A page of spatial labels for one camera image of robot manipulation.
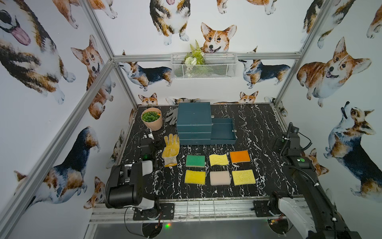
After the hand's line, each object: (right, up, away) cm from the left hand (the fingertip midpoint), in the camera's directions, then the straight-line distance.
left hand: (156, 134), depth 93 cm
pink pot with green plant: (-4, +10, +5) cm, 12 cm away
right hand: (+70, -2, -14) cm, 72 cm away
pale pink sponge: (+39, -24, -9) cm, 47 cm away
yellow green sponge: (+37, -15, -3) cm, 40 cm away
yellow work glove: (+9, -11, +2) cm, 14 cm away
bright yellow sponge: (+24, -23, -9) cm, 35 cm away
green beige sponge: (+24, -16, -2) cm, 29 cm away
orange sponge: (+52, -14, 0) cm, 54 cm away
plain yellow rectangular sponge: (+53, -23, -9) cm, 58 cm away
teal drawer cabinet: (+24, +7, -11) cm, 27 cm away
